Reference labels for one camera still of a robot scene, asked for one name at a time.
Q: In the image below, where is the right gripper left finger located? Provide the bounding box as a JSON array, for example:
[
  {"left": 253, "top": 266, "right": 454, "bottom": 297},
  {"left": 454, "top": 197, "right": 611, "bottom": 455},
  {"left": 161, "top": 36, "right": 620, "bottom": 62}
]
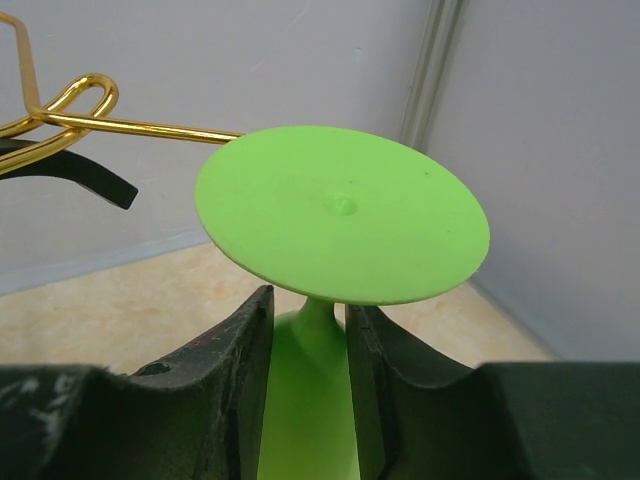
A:
[{"left": 1, "top": 286, "right": 274, "bottom": 479}]

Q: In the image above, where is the green wine glass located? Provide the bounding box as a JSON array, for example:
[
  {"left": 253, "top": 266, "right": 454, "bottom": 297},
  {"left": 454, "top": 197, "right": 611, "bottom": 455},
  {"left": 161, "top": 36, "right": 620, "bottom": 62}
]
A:
[{"left": 195, "top": 126, "right": 490, "bottom": 479}]

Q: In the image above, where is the gold wine glass rack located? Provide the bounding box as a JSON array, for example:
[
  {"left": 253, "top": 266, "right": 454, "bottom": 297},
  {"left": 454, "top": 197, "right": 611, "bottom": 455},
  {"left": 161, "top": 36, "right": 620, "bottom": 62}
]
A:
[{"left": 0, "top": 12, "right": 246, "bottom": 210}]

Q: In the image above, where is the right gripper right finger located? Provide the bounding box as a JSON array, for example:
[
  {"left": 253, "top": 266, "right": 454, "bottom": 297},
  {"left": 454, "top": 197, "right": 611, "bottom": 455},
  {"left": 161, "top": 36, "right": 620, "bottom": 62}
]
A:
[{"left": 346, "top": 306, "right": 639, "bottom": 479}]

